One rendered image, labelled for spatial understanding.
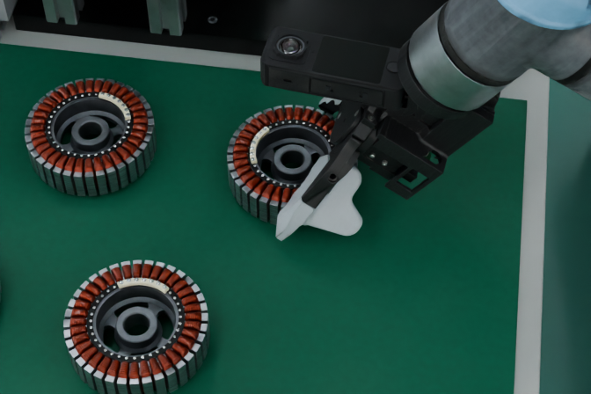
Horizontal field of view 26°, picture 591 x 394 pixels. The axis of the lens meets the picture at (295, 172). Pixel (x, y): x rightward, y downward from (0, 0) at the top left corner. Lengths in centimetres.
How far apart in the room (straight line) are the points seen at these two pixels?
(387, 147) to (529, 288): 18
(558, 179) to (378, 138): 113
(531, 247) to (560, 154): 105
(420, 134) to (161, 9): 31
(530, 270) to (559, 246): 94
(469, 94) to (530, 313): 22
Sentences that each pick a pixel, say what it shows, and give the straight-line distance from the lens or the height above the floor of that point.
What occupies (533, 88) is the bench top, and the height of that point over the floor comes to 75.
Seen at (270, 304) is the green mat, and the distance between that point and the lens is 105.
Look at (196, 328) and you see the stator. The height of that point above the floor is 79.
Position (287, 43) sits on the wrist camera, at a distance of 99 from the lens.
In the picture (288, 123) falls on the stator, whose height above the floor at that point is 78.
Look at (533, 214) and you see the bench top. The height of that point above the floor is 75.
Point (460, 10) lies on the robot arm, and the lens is 90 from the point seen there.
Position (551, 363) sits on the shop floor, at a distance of 191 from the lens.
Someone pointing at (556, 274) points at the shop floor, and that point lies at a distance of 200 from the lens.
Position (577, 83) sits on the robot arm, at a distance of 91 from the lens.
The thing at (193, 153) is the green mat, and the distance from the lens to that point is 114.
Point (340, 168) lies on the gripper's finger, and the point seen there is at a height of 85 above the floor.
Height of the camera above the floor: 164
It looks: 52 degrees down
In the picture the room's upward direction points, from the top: straight up
